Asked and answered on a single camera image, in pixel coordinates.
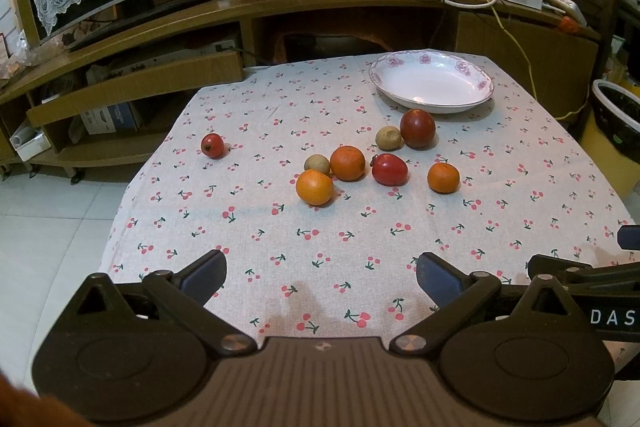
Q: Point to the white adapter box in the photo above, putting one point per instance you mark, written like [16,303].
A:
[572,10]

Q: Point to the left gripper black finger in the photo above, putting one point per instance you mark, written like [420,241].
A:
[566,271]

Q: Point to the orange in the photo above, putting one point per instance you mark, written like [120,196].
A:
[348,163]
[443,178]
[314,187]

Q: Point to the small red pomegranate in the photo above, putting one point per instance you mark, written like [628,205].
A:
[212,146]

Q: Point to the small red object on cabinet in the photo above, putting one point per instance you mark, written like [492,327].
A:
[569,26]

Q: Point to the cherry print tablecloth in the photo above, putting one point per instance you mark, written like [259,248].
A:
[347,269]

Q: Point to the wooden tv cabinet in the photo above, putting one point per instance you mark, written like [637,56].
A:
[112,103]

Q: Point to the white floral plate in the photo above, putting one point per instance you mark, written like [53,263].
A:
[438,82]

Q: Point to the white rimmed black bin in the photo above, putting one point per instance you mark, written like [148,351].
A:
[616,112]

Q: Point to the dark red apple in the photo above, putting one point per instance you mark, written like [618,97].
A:
[417,128]

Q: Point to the brown kiwi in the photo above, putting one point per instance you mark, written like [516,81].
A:
[319,163]
[389,138]

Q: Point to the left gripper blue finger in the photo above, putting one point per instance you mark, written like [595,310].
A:
[628,237]

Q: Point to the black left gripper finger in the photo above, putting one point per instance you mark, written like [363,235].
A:
[122,353]
[539,361]

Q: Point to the red oval tomato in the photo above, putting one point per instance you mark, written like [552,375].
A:
[389,170]

